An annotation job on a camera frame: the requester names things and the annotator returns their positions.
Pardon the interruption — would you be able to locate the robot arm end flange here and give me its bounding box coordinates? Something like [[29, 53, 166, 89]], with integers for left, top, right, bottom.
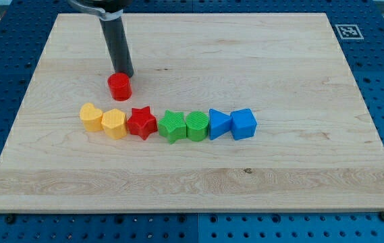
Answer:
[[67, 0, 133, 21]]

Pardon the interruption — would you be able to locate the green star block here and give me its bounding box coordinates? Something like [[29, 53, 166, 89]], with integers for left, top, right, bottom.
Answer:
[[158, 110, 187, 144]]

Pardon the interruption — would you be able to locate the red star block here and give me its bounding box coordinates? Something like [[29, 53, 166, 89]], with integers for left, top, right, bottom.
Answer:
[[127, 106, 158, 140]]

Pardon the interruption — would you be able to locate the green cylinder block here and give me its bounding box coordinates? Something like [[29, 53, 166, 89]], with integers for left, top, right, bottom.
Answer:
[[186, 111, 209, 142]]

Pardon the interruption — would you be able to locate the blue triangle block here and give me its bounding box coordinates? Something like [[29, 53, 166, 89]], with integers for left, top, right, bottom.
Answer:
[[209, 109, 231, 140]]

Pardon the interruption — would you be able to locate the blue cube block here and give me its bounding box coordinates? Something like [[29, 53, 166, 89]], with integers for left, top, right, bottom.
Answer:
[[230, 108, 258, 140]]

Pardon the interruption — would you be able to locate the yellow hexagon block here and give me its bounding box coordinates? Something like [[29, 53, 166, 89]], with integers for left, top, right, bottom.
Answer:
[[101, 109, 128, 140]]

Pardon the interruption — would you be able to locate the red cylinder block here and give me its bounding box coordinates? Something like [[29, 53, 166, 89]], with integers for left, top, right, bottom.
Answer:
[[107, 73, 132, 101]]

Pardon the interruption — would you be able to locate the yellow heart block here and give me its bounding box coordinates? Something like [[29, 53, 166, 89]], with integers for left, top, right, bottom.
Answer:
[[80, 103, 103, 132]]

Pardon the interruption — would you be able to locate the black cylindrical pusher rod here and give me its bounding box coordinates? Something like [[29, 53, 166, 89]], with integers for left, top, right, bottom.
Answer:
[[100, 17, 134, 78]]

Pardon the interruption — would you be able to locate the light wooden board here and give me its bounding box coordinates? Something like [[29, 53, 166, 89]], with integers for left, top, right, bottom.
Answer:
[[0, 13, 384, 213]]

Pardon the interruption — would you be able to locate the white fiducial marker tag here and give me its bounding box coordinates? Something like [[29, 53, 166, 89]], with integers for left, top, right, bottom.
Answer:
[[335, 24, 364, 40]]

